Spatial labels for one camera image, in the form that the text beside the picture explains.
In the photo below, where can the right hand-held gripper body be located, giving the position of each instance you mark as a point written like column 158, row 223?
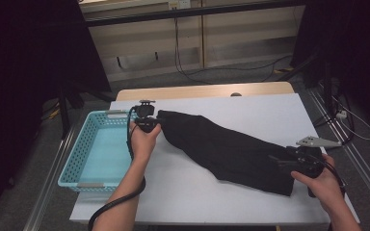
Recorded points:
column 308, row 162

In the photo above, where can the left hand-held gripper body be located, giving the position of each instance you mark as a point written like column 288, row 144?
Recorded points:
column 146, row 122

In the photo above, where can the light blue plastic basket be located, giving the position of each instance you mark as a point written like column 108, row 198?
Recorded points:
column 106, row 154

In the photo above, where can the black shorts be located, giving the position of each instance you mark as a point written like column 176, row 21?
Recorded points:
column 224, row 150

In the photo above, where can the person's left hand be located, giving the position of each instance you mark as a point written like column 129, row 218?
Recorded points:
column 144, row 144

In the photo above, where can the person's right hand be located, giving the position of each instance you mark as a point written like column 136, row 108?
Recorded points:
column 327, row 189

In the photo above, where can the wooden table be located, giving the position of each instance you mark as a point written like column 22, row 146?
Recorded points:
column 173, row 92

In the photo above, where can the white table cover sheet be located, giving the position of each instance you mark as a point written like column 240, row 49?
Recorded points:
column 302, row 109

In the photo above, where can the white power plug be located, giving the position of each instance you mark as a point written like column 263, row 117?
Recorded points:
column 342, row 114

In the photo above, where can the black tripod stand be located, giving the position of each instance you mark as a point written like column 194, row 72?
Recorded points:
column 327, row 89
column 65, row 122

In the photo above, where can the black horizontal bar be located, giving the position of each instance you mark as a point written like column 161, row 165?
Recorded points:
column 189, row 12

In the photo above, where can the beige cabinet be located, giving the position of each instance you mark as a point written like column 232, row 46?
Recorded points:
column 237, row 32

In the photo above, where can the black curtain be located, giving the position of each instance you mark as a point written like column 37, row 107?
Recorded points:
column 366, row 48
column 13, row 64

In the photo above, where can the aluminium floor rail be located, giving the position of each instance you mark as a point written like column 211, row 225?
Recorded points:
column 49, row 186
column 359, row 160

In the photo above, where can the white wall socket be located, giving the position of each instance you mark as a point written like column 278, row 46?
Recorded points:
column 183, row 4

